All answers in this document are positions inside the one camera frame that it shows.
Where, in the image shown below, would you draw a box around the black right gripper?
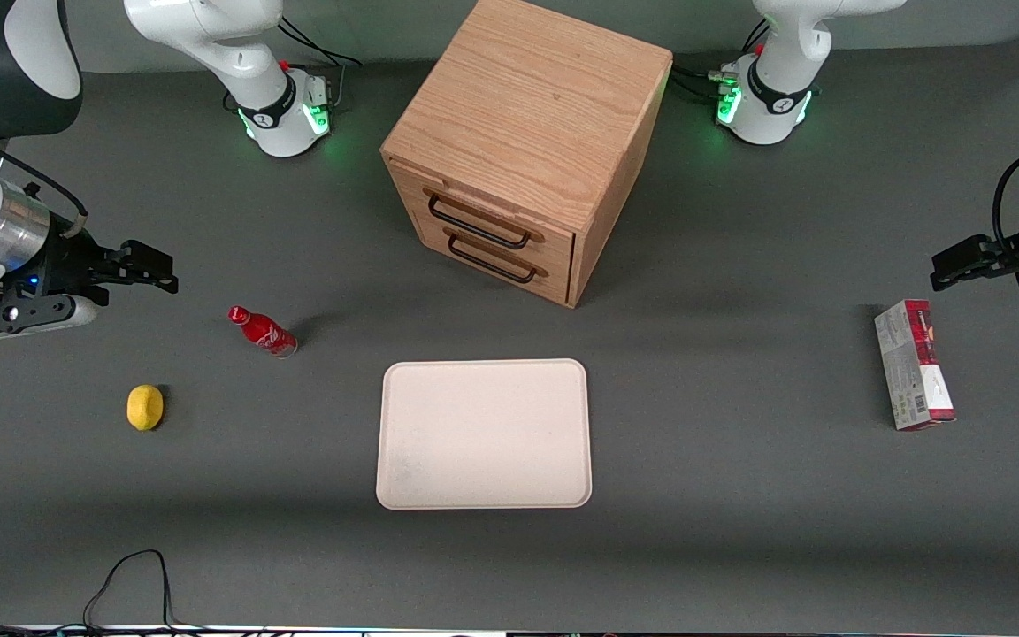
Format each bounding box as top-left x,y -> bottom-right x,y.
19,228 -> 180,297

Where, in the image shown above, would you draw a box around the oak wooden drawer cabinet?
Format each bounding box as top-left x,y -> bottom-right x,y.
380,0 -> 674,309

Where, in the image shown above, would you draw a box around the red plaid cardboard box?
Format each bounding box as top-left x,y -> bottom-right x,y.
874,299 -> 957,432

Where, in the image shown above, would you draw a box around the yellow lemon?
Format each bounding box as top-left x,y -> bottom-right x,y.
126,384 -> 165,432

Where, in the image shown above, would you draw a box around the red cola bottle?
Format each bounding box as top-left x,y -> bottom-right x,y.
227,305 -> 299,358

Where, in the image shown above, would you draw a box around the beige plastic tray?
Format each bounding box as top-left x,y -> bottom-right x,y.
375,357 -> 594,510

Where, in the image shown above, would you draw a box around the black looped cable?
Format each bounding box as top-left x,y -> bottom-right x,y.
83,549 -> 298,634

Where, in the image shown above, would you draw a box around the black right base cables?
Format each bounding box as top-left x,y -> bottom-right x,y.
278,16 -> 362,107

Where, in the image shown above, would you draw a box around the black base cables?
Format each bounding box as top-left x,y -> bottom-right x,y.
669,19 -> 771,100
278,16 -> 362,107

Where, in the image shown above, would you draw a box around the black left base cables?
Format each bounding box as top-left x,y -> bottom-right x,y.
669,19 -> 771,100

